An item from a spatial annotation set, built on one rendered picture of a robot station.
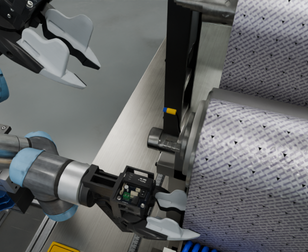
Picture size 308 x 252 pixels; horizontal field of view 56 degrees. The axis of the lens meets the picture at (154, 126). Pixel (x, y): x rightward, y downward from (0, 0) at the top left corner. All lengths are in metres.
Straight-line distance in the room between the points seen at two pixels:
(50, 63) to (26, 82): 2.33
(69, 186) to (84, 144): 1.54
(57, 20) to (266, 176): 0.33
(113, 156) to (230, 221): 0.46
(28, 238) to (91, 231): 0.85
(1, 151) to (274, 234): 0.53
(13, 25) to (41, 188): 0.30
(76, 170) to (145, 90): 0.56
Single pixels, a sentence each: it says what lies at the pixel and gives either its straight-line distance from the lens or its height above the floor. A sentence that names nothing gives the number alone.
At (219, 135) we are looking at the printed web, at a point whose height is 1.30.
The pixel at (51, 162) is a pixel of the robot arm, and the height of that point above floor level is 1.15.
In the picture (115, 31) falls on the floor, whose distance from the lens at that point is 3.16.
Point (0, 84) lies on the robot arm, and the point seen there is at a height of 1.01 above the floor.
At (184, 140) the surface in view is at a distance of 0.40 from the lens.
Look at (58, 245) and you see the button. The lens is 0.73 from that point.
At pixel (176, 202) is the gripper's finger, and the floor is 1.11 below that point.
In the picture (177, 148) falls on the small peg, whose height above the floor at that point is 1.24.
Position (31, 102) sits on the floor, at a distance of 2.49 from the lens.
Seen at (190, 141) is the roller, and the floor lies 1.29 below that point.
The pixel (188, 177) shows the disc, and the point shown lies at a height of 1.26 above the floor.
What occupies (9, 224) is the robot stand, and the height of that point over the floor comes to 0.21.
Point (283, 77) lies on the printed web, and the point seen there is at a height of 1.26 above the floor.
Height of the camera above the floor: 1.59
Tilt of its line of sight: 48 degrees down
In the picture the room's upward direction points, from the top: straight up
